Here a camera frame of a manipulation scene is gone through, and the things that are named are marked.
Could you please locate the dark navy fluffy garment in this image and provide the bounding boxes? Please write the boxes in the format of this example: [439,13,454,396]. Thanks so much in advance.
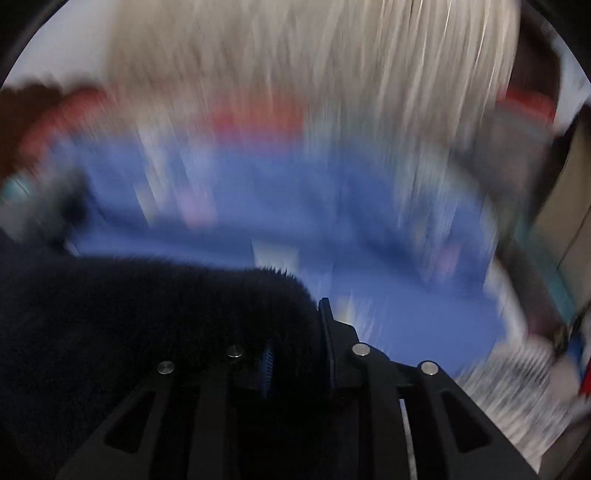
[1,238,334,479]

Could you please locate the white black patterned sweater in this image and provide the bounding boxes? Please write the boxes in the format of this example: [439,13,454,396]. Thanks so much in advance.
[456,337,572,471]

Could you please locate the blue patterned bed sheet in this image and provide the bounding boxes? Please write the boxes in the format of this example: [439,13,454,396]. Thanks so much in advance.
[47,136,507,374]

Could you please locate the red floral quilt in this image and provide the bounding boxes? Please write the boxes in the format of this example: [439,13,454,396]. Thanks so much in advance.
[17,85,308,158]

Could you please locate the beige leaf pattern curtain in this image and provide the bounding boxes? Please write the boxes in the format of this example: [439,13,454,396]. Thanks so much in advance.
[107,1,521,148]

